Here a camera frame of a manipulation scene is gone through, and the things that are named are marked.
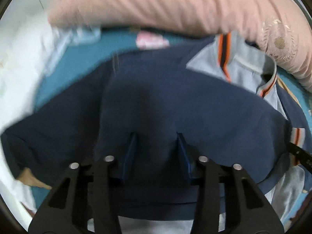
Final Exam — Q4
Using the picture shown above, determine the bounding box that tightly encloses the grey navy baseball jacket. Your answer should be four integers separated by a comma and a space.
1, 32, 311, 226

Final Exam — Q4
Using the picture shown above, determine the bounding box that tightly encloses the pink quilted duvet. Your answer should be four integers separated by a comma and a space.
49, 0, 311, 91

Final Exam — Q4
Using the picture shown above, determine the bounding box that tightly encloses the white pillow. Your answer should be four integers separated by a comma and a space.
0, 0, 72, 215

